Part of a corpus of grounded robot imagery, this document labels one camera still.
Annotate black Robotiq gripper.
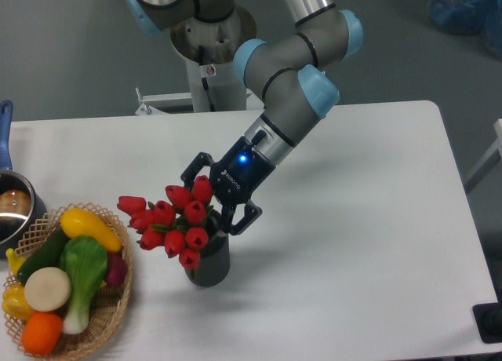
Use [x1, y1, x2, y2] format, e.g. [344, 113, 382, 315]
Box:
[180, 135, 275, 237]

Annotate red tulip bouquet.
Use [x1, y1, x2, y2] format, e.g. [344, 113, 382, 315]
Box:
[117, 175, 213, 275]

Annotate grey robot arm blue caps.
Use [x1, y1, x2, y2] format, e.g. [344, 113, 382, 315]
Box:
[125, 0, 363, 237]

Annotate dark grey ribbed vase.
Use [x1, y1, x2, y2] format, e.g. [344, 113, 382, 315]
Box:
[185, 211, 231, 287]

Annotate purple red radish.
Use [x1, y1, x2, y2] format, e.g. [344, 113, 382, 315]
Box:
[104, 253, 128, 286]

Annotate yellow squash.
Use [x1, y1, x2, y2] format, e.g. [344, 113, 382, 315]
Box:
[60, 208, 123, 253]

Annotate green bok choy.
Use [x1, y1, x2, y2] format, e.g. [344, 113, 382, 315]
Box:
[60, 235, 107, 335]

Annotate woven wicker basket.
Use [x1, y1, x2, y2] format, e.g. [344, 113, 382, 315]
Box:
[1, 203, 133, 360]

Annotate green cucumber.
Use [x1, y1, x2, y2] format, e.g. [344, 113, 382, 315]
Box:
[16, 227, 70, 284]

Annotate yellow banana tip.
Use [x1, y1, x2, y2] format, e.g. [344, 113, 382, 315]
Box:
[5, 248, 27, 275]

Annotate orange fruit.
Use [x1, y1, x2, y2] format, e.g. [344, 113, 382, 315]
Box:
[21, 312, 63, 356]

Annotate yellow bell pepper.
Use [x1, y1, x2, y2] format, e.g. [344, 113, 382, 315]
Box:
[2, 283, 35, 322]

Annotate black clamp at table corner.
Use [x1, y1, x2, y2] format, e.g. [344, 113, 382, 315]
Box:
[472, 303, 501, 344]

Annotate blue plastic bag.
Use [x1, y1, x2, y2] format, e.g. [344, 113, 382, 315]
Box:
[427, 0, 501, 59]

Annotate black cable on pedestal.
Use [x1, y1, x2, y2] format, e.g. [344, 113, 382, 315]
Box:
[198, 45, 216, 112]

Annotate white metal base frame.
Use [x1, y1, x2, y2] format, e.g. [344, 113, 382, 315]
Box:
[134, 86, 266, 116]

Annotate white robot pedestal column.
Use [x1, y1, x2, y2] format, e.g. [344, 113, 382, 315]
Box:
[170, 5, 257, 93]

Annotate blue handled steel saucepan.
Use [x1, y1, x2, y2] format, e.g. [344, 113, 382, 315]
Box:
[1, 100, 46, 260]

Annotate white frame at right edge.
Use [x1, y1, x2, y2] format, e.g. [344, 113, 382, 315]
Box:
[464, 119, 501, 195]

